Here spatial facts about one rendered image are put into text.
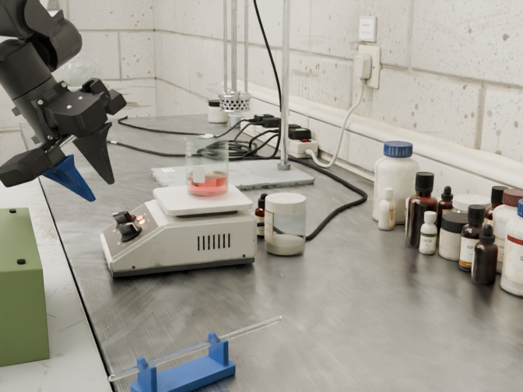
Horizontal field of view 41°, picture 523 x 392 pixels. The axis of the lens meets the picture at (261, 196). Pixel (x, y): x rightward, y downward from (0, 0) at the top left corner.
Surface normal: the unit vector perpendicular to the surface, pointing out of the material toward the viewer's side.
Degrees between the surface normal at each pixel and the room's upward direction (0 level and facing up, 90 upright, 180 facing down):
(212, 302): 0
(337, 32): 90
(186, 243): 90
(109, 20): 90
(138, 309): 0
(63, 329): 0
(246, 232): 90
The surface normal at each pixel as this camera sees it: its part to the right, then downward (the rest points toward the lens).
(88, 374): 0.00, -0.97
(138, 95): 0.36, 0.25
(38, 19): 0.95, 0.14
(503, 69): -0.93, 0.09
